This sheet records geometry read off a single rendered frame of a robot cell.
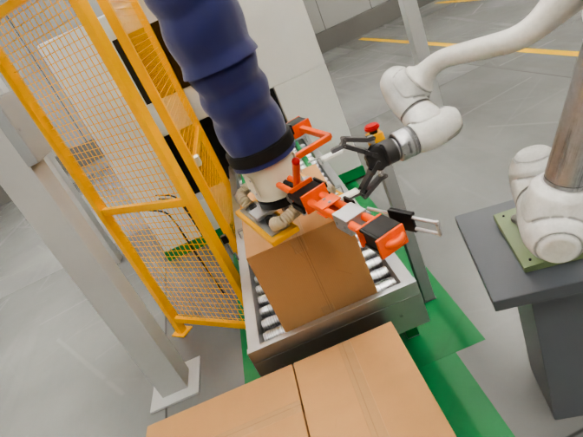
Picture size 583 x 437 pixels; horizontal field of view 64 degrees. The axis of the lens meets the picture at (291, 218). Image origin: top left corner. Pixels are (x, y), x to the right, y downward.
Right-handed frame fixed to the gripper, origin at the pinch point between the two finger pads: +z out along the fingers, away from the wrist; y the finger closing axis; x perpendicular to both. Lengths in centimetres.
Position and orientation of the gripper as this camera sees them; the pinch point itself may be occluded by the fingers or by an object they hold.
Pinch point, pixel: (332, 179)
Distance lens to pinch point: 136.0
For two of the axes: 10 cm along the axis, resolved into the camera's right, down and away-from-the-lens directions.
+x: -2.5, -3.7, 9.0
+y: 3.7, 8.2, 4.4
